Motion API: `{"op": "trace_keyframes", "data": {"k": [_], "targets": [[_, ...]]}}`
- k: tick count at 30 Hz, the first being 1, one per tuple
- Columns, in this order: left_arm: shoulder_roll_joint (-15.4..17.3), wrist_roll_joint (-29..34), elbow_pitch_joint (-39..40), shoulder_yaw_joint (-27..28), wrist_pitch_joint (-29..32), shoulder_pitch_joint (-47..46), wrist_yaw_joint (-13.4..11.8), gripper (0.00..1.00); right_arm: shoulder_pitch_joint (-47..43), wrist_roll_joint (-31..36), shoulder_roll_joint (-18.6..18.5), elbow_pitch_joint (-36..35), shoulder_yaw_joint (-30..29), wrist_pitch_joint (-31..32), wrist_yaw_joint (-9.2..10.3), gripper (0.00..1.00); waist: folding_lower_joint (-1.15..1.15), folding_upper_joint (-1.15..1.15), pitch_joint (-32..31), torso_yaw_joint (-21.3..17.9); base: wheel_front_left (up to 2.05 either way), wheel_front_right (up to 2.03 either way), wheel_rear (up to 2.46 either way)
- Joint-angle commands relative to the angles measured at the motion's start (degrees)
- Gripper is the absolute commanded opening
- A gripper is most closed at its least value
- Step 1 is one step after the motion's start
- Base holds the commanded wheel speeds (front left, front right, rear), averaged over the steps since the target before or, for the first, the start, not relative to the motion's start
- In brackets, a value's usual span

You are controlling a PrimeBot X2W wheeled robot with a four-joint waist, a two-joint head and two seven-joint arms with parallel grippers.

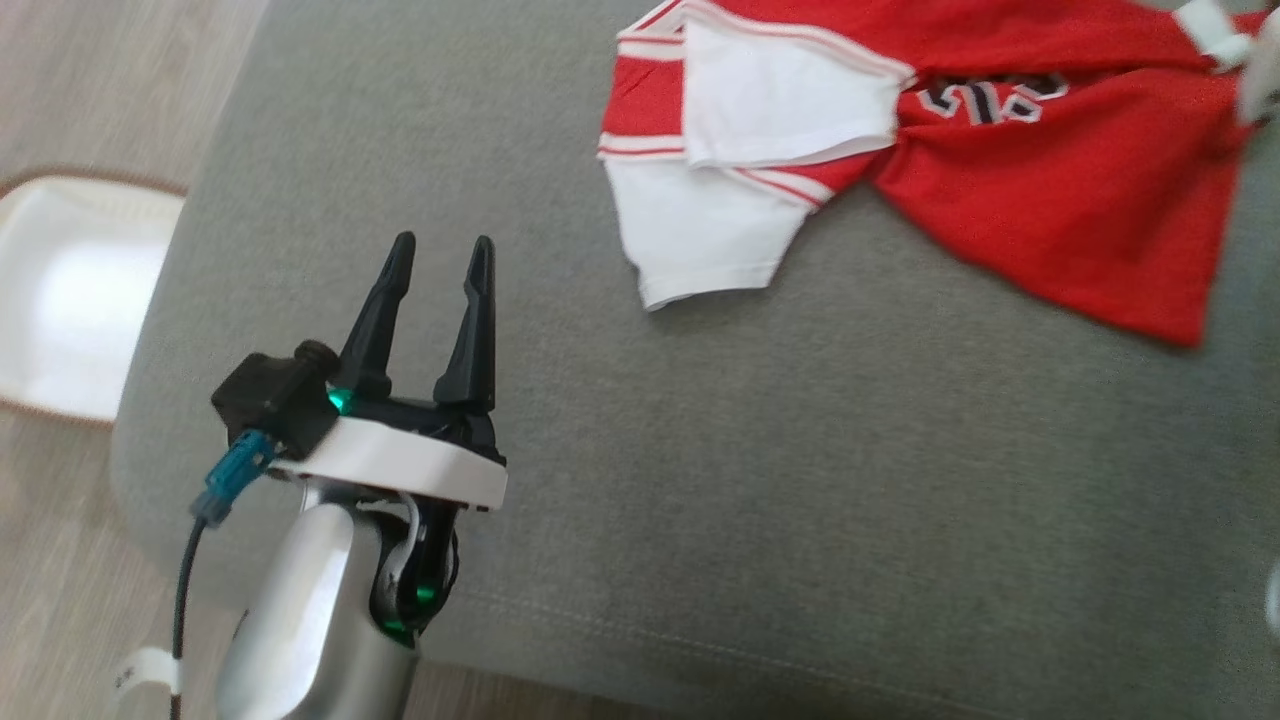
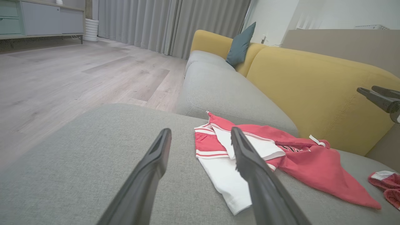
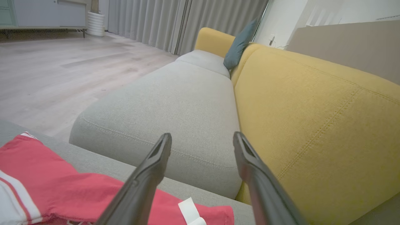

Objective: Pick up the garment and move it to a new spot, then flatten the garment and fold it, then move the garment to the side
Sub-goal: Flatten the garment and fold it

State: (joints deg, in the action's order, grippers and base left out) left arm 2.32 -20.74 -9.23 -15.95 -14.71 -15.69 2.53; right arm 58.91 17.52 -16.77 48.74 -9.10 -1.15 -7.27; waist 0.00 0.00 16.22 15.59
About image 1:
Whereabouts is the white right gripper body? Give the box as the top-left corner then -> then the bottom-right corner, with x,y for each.
1238,10 -> 1280,126

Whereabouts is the grey sofa seat cushion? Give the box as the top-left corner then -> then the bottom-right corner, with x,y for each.
110,0 -> 1280,720

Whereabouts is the red jersey with white trim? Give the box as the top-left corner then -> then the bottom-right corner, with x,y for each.
597,0 -> 1280,349

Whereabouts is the black cable with teal plug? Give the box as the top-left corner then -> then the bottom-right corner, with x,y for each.
115,430 -> 281,720

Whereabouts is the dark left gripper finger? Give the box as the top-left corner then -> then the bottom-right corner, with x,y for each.
433,236 -> 498,411
335,232 -> 417,401

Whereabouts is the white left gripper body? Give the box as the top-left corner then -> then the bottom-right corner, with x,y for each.
270,398 -> 509,513

